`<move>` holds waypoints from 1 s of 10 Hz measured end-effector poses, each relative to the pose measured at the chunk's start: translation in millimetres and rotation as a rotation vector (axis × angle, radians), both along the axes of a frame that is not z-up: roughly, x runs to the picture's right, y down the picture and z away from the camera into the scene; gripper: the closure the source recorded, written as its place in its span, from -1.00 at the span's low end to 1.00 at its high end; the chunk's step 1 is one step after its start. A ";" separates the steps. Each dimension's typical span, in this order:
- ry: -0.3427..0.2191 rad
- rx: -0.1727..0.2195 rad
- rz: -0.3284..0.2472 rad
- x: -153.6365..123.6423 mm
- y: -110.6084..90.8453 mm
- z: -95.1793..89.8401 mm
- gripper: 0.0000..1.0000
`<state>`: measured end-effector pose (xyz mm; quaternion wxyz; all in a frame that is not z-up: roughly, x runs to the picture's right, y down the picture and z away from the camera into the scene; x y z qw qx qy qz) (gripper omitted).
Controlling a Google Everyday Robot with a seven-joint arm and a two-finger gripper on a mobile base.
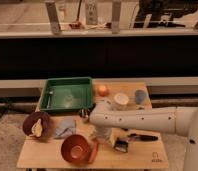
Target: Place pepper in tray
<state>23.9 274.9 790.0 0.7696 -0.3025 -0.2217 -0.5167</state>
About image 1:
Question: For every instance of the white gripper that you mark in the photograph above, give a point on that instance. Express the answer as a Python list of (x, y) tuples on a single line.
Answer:
[(102, 134)]

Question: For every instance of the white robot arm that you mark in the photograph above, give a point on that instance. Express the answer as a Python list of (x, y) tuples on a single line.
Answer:
[(182, 121)]

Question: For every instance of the green plastic tray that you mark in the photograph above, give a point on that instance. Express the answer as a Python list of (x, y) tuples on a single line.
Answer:
[(69, 94)]

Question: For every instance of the silver spoon in tray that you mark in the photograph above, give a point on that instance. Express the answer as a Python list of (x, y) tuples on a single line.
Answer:
[(49, 98)]

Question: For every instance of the black silver binder clip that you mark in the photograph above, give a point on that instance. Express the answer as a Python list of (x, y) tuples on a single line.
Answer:
[(121, 145)]

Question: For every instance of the small dark metal object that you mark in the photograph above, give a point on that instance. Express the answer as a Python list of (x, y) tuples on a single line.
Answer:
[(84, 114)]

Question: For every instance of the red brown bowl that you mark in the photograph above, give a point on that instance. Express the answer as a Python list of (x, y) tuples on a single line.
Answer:
[(75, 149)]

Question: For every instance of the wooden table board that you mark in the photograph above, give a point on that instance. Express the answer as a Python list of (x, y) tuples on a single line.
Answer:
[(46, 152)]

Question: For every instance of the light blue cloth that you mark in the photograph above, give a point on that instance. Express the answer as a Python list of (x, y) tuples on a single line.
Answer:
[(66, 128)]

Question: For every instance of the white cup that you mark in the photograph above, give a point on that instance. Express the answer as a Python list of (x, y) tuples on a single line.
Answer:
[(121, 101)]

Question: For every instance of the orange fruit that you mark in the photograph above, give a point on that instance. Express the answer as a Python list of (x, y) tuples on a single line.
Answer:
[(102, 90)]

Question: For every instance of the yellow item in bowl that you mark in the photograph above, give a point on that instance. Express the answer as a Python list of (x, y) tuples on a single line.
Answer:
[(37, 128)]

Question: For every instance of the dark purple bowl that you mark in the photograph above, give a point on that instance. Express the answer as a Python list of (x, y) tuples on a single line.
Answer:
[(32, 119)]

